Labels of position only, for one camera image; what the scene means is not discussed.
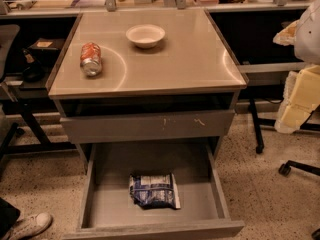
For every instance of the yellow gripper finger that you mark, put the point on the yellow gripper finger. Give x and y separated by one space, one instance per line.
301 96

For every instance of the orange soda can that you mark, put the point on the orange soda can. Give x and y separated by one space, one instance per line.
90 59

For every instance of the open grey middle drawer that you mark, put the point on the open grey middle drawer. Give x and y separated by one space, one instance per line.
109 213

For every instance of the grey drawer cabinet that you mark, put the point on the grey drawer cabinet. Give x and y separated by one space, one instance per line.
190 69

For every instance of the black box under desk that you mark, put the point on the black box under desk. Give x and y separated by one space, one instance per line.
47 50

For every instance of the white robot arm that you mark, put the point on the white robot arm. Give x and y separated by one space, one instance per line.
304 35

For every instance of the blue chip bag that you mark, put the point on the blue chip bag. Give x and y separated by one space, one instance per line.
154 191

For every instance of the white sneaker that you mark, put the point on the white sneaker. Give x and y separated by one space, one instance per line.
29 226

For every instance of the closed grey top drawer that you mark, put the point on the closed grey top drawer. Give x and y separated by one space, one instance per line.
148 126

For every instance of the black bottle under desk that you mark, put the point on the black bottle under desk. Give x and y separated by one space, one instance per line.
34 71

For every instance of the black chair caster base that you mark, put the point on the black chair caster base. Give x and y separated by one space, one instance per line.
285 168

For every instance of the white paper bowl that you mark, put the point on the white paper bowl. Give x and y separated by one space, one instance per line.
145 36

